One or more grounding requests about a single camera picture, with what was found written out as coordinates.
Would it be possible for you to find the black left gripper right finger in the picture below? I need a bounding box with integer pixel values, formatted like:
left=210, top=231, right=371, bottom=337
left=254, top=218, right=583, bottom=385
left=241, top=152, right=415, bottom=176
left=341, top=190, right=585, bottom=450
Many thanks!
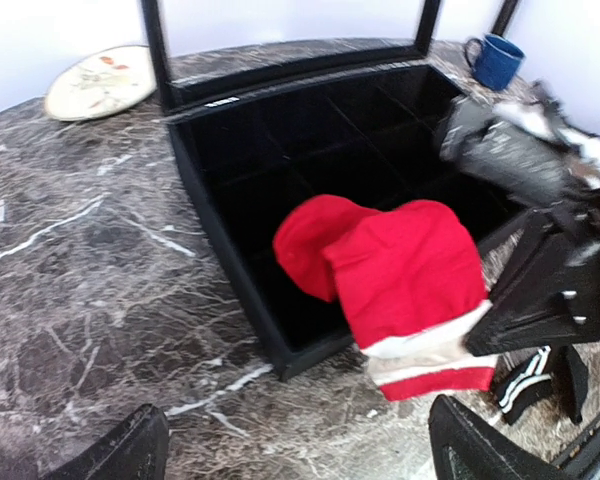
left=428, top=395, right=569, bottom=480

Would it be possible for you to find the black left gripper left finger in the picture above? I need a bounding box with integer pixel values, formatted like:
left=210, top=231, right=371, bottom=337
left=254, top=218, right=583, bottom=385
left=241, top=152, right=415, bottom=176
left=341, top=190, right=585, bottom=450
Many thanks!
left=43, top=404, right=169, bottom=480

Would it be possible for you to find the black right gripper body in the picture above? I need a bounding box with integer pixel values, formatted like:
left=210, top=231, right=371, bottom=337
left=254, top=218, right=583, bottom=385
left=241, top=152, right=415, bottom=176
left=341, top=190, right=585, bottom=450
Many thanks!
left=437, top=81, right=600, bottom=200

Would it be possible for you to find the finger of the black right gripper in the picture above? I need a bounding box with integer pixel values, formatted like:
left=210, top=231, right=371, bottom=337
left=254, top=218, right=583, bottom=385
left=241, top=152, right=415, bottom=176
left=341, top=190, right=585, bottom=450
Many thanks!
left=464, top=209, right=600, bottom=356

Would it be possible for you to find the black white-striped sock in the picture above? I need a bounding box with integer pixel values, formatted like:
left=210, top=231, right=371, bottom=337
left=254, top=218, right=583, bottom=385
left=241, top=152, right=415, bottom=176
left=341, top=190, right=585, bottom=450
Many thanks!
left=493, top=346, right=555, bottom=426

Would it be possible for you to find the red and white sock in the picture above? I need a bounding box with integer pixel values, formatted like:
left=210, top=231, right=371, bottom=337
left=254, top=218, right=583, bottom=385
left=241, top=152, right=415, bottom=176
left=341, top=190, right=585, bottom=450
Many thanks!
left=273, top=194, right=497, bottom=401

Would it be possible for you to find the black compartment display box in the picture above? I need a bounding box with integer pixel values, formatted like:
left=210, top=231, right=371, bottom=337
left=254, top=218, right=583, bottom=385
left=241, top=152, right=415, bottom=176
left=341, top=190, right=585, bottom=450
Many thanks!
left=141, top=1, right=526, bottom=381

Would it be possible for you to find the blue enamel mug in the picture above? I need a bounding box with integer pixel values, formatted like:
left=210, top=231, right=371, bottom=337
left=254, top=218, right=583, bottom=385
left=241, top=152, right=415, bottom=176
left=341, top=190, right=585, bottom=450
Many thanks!
left=464, top=34, right=526, bottom=92

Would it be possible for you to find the floral ceramic plate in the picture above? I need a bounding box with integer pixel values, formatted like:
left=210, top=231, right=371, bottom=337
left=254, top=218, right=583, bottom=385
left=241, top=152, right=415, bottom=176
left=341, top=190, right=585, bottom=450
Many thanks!
left=44, top=45, right=156, bottom=122

